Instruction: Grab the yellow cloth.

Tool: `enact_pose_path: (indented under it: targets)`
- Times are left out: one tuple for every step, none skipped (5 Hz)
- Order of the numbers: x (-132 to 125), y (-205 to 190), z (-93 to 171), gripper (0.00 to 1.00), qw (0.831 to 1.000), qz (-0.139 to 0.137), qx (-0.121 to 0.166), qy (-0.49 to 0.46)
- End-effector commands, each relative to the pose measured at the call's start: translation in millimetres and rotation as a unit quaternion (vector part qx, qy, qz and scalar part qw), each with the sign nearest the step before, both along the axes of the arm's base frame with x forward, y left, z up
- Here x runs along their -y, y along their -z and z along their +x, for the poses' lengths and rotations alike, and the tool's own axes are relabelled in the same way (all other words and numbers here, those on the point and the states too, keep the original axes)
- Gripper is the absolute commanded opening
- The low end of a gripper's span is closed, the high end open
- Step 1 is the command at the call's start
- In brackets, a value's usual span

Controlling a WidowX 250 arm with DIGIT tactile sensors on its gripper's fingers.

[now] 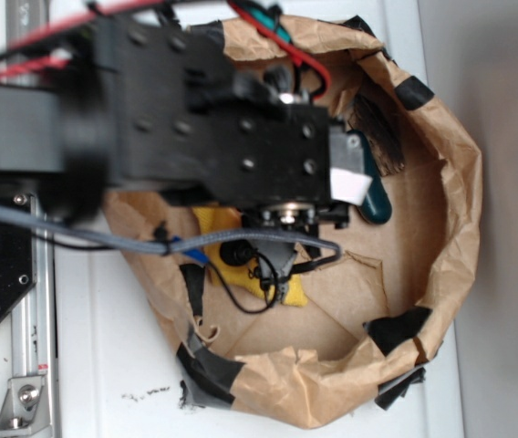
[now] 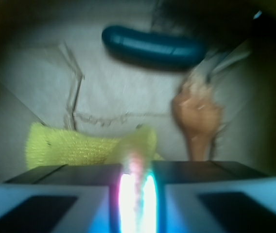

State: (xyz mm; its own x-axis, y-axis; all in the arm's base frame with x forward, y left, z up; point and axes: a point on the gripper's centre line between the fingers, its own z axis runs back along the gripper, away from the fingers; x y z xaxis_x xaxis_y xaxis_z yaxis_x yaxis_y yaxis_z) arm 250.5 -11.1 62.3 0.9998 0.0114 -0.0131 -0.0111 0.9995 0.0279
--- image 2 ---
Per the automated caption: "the yellow knitted cloth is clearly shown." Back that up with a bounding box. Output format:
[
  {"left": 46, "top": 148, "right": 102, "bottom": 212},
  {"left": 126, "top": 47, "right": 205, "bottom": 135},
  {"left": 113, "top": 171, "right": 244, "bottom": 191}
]
[{"left": 25, "top": 121, "right": 165, "bottom": 233}]

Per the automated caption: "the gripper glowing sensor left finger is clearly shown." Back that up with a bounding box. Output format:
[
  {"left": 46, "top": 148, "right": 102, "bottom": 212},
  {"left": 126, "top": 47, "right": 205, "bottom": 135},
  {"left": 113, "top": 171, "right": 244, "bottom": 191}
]
[{"left": 0, "top": 164, "right": 124, "bottom": 233}]

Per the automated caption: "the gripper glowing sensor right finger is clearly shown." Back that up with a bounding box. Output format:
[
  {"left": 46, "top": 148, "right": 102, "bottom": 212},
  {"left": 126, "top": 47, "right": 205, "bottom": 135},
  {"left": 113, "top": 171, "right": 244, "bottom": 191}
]
[{"left": 152, "top": 161, "right": 276, "bottom": 233}]

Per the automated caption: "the brown paper bag bin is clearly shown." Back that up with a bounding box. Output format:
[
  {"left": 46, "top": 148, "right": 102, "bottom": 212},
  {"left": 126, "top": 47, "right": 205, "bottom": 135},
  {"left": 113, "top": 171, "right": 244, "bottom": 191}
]
[{"left": 0, "top": 0, "right": 276, "bottom": 181}]

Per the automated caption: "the dark green toy cucumber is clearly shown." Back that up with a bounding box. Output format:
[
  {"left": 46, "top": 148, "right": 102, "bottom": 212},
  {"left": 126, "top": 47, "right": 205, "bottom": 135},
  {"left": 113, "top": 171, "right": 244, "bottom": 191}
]
[{"left": 102, "top": 25, "right": 207, "bottom": 69}]

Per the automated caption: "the orange conch shell toy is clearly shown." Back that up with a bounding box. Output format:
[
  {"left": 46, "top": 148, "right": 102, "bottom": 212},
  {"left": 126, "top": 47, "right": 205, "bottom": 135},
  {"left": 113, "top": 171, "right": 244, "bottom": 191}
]
[{"left": 172, "top": 71, "right": 223, "bottom": 161}]

